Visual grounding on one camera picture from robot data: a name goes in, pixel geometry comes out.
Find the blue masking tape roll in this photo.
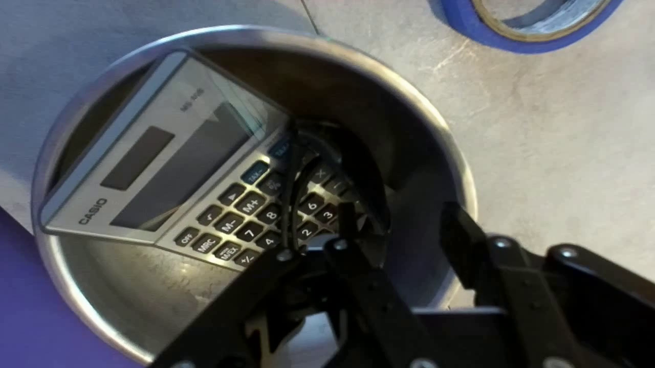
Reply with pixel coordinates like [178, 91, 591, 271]
[428, 0, 624, 56]

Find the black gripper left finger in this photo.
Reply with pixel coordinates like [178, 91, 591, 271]
[149, 233, 440, 368]

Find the silver metal bowl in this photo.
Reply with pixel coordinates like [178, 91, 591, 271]
[28, 24, 481, 368]

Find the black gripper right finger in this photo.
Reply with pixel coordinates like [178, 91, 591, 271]
[437, 201, 655, 368]

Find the grey Casio calculator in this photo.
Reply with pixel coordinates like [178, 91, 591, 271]
[36, 50, 358, 271]

